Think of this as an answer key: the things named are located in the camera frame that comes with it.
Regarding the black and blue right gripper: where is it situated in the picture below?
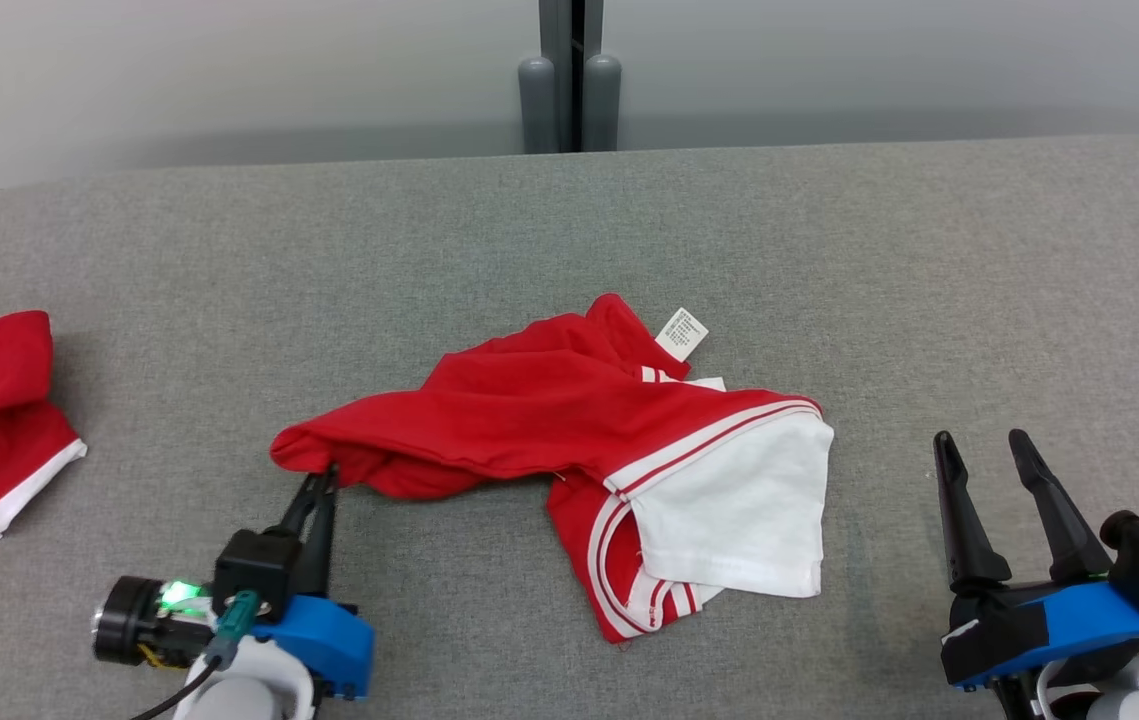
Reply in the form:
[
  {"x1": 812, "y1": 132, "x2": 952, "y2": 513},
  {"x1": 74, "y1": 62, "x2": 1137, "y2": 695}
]
[{"x1": 932, "y1": 428, "x2": 1139, "y2": 720}]

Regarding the grey partition post with round feet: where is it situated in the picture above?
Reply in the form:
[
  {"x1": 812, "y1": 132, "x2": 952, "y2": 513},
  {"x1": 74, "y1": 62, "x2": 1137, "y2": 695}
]
[{"x1": 517, "y1": 0, "x2": 623, "y2": 154}]

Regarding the red white basketball jersey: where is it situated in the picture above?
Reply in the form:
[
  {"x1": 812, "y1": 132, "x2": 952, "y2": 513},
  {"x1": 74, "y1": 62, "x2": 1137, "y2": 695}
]
[{"x1": 269, "y1": 293, "x2": 835, "y2": 644}]

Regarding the black cable with teal plug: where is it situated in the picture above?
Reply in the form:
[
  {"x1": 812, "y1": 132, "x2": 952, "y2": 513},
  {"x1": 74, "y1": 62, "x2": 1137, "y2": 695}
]
[{"x1": 129, "y1": 590, "x2": 262, "y2": 720}]

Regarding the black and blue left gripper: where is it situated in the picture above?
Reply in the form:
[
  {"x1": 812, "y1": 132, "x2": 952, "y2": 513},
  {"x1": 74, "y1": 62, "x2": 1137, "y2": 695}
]
[{"x1": 92, "y1": 465, "x2": 375, "y2": 701}]

